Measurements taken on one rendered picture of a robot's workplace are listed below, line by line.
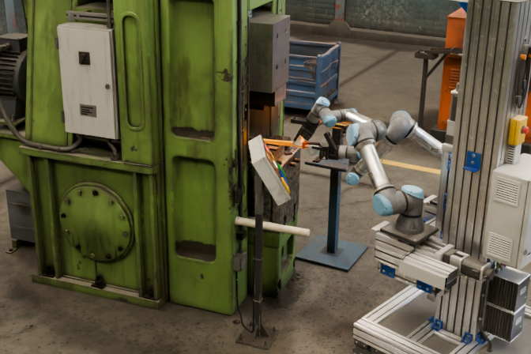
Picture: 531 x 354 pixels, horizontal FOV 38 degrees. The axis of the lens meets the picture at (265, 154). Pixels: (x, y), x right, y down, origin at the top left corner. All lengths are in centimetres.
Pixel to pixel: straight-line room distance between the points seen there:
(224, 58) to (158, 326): 166
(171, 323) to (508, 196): 213
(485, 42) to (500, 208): 80
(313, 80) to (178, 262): 394
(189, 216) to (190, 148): 47
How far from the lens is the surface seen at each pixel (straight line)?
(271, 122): 488
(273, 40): 431
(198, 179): 451
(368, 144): 402
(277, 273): 486
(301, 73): 827
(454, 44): 773
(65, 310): 496
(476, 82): 381
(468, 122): 387
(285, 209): 474
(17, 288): 526
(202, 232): 464
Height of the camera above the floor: 259
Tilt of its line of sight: 21 degrees down
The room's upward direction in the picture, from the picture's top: 1 degrees clockwise
